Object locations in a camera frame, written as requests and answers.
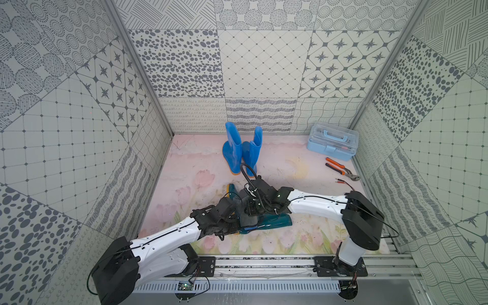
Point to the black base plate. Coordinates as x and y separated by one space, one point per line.
329 266
201 266

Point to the blue rubber boot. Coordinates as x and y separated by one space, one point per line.
251 149
232 150

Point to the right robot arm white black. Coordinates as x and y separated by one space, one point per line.
362 220

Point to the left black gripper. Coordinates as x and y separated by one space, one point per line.
232 210

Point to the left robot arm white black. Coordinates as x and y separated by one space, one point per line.
126 264

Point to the green rubber boot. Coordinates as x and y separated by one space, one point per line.
266 221

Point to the light blue plastic toolbox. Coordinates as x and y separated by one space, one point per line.
333 141

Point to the grey blue microfibre cloth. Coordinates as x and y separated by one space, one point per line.
246 221

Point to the orange handled pliers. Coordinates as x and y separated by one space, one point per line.
341 169

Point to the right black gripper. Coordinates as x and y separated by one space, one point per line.
250 209

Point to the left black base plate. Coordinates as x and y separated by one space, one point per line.
201 266

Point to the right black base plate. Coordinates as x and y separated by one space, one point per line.
329 266

